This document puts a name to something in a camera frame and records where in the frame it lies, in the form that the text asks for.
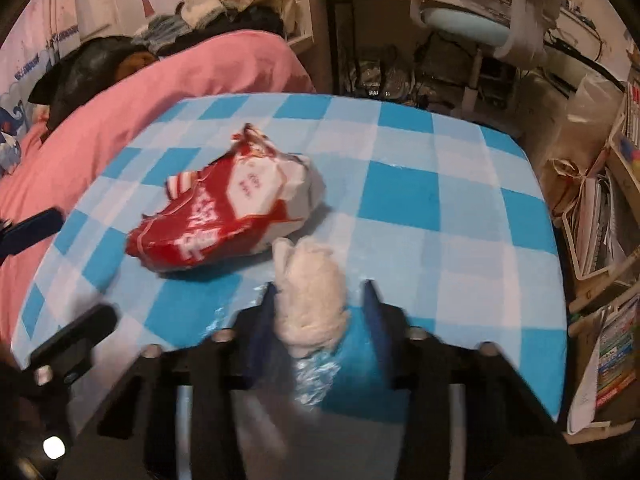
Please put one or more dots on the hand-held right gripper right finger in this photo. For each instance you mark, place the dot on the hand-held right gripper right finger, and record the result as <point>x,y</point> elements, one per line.
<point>375,320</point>

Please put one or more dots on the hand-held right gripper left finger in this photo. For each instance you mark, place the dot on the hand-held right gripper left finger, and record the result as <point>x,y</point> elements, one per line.
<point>262,330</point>

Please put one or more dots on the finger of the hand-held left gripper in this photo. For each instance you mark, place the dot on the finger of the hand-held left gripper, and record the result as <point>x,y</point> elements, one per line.
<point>80,335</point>
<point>35,227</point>

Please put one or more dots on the white tissue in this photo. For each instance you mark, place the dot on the white tissue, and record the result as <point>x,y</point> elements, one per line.
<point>310,300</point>

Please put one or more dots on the red white snack wrapper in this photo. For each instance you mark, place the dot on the red white snack wrapper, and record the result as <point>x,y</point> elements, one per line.
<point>215,220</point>

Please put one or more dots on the blue checkered tablecloth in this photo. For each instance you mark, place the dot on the blue checkered tablecloth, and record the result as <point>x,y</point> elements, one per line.
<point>425,210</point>

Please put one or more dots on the black jacket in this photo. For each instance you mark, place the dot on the black jacket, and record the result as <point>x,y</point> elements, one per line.
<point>85,75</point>

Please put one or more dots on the pink blanket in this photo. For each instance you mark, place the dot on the pink blanket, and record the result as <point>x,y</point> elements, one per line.
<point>150,90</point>

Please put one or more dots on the brown cloth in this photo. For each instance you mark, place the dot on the brown cloth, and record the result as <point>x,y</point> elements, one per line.
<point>137,65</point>

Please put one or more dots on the hanging white paper slip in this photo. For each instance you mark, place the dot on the hanging white paper slip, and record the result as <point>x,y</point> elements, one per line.
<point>582,400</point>

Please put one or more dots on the beige tote bag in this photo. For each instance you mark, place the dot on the beige tote bag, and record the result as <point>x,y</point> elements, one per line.
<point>567,180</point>

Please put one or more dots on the bundle of folders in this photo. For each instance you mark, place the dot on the bundle of folders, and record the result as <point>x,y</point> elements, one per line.
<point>595,225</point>

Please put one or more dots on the striped storage bag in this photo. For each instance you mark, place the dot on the striped storage bag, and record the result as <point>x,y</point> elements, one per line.
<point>380,75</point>

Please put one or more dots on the stack of colourful books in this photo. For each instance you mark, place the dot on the stack of colourful books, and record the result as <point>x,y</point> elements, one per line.
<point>617,360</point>

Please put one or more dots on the white shelf cart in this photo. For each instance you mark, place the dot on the white shelf cart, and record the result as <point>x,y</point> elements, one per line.
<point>620,285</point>

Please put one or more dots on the translucent plastic bag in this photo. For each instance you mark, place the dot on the translucent plastic bag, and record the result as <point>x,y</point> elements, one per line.
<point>595,115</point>

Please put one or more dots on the light blue office chair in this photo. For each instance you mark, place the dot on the light blue office chair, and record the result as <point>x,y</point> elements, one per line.
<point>465,25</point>

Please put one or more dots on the row of upright books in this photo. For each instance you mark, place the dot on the row of upright books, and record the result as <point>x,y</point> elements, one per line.
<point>632,115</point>

